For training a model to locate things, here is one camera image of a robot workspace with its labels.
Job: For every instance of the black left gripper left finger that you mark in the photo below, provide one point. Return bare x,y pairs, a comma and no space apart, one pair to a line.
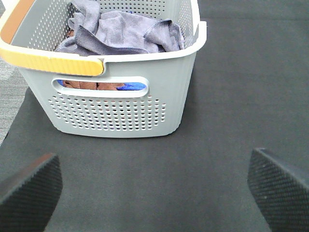
29,197

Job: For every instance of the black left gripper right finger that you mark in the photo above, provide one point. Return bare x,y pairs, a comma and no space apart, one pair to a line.
280,190

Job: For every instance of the grey-purple microfibre towel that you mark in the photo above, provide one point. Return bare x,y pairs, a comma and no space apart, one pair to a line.
118,33

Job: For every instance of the brown towel in basket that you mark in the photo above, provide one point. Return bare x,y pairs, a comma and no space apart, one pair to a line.
85,43

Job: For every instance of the black table mat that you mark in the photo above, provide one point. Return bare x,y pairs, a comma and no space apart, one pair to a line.
249,88

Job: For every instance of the grey perforated laundry basket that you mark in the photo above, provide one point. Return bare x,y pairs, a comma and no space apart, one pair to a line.
30,30

